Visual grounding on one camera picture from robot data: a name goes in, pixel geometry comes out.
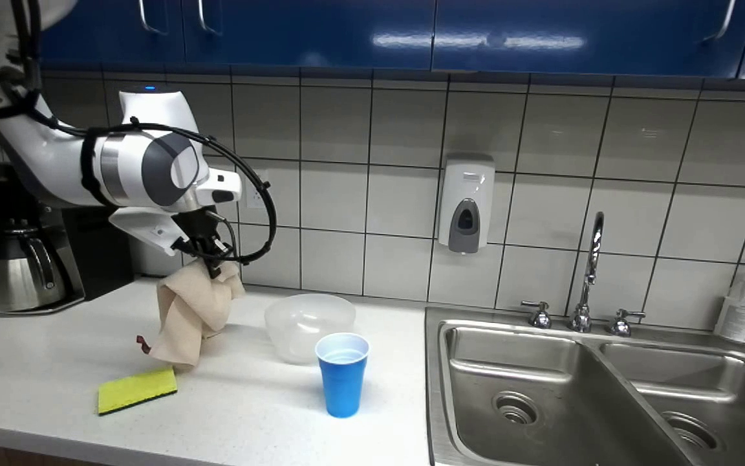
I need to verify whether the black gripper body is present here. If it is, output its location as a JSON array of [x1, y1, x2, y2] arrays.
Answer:
[[172, 205, 240, 265]]

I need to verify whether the beige woven towel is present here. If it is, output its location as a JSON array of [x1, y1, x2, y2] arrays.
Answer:
[[134, 260, 248, 375]]

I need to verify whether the translucent white plastic bowl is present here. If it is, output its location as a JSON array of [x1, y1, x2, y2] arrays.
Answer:
[[261, 291, 359, 366]]

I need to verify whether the black coffee maker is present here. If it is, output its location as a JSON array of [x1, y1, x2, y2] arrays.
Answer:
[[0, 160, 137, 319]]

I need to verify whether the yellow green sponge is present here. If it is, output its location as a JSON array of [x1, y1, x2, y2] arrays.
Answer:
[[95, 366, 181, 416]]

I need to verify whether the blue plastic cup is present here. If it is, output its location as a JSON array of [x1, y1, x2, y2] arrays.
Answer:
[[314, 331, 373, 419]]

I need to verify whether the steel coffee carafe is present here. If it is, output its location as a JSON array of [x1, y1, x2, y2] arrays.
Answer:
[[0, 229, 70, 319]]

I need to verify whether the stainless steel double sink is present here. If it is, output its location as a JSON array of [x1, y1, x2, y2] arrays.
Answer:
[[421, 306, 745, 466]]

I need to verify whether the chrome sink faucet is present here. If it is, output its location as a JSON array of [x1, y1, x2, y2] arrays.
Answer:
[[566, 211, 609, 335]]

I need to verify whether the clear plastic soap bottle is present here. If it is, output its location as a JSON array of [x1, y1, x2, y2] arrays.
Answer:
[[712, 261, 745, 348]]

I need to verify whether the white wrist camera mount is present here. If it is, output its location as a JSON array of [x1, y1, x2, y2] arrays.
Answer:
[[107, 205, 191, 260]]

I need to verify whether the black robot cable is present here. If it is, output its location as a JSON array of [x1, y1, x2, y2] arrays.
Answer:
[[0, 0, 280, 267]]

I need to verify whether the silver cabinet handle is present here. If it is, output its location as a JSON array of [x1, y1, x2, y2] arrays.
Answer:
[[191, 0, 222, 38], [134, 0, 167, 38]]

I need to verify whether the white wall soap dispenser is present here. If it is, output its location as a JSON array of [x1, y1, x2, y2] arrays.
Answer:
[[436, 154, 496, 257]]

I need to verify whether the chrome faucet handle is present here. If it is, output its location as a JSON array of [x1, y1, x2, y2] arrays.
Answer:
[[609, 306, 648, 340], [518, 297, 556, 331]]

